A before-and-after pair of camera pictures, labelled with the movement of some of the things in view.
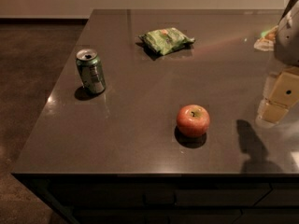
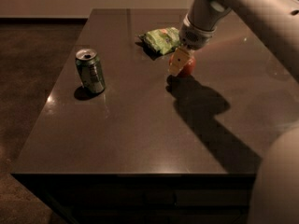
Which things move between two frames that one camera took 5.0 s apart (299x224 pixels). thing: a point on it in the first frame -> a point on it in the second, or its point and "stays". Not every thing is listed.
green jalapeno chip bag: (165, 40) stays
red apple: (192, 120) -> (188, 69)
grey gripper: (288, 42) -> (193, 37)
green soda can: (91, 71) stays
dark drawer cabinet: (172, 198) stays
